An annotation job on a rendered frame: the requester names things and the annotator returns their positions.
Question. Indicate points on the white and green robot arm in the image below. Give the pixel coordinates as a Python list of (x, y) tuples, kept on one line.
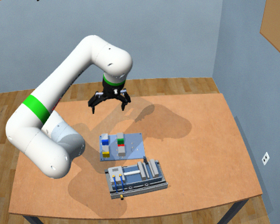
[(38, 131)]

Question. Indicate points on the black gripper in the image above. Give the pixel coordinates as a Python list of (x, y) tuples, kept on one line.
[(104, 95)]

